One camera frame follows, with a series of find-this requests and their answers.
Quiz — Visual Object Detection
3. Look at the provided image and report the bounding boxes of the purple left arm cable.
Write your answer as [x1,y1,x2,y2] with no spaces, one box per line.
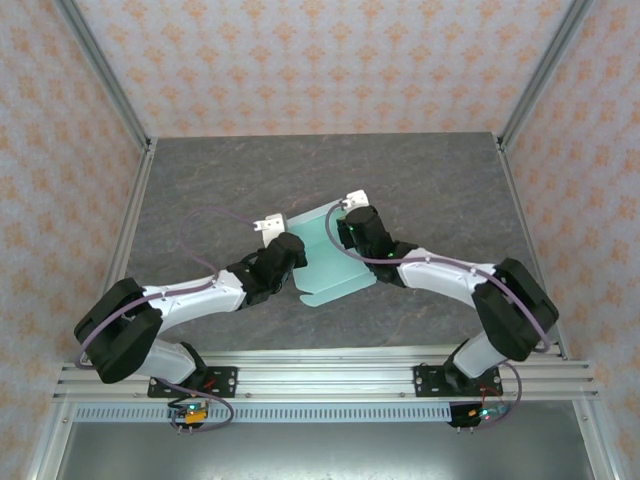
[73,207,257,432]

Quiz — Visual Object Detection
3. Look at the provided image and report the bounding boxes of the aluminium table side rail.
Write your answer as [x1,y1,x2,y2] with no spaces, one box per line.
[494,134,571,361]
[77,137,159,364]

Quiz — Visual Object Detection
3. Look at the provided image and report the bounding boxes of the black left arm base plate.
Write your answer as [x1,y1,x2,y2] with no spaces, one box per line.
[147,366,239,399]

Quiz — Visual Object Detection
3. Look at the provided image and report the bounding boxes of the grey metal sheet panel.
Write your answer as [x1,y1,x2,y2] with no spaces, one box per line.
[54,419,601,480]

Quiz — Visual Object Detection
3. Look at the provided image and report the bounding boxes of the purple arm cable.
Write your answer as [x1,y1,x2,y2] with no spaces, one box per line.
[324,199,554,432]
[73,207,257,432]

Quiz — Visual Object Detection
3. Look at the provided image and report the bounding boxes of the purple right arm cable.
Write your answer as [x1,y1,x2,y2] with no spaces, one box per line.
[324,199,554,432]

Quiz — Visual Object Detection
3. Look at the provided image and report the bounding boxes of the aluminium frame post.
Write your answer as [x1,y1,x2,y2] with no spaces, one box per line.
[497,0,597,151]
[52,0,155,151]

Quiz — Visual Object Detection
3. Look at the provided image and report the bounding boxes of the light teal paper box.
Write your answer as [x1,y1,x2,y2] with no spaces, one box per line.
[287,199,376,309]

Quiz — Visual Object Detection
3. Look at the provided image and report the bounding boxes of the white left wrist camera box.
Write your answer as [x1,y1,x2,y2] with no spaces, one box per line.
[253,213,289,246]

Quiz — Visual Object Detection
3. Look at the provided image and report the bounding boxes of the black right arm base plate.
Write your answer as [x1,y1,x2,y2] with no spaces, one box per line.
[413,364,501,399]

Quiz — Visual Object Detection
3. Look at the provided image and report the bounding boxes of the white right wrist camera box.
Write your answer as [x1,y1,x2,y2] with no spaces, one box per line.
[339,189,370,210]

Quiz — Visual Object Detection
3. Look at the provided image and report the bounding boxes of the grey slotted cable duct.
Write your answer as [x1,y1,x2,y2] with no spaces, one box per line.
[73,404,454,422]

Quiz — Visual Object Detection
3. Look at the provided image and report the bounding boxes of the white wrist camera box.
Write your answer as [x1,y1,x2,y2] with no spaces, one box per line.
[253,213,289,246]
[339,189,370,210]

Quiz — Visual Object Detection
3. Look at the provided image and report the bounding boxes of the aluminium mounting rail beam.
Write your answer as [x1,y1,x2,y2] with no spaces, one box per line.
[52,349,599,401]

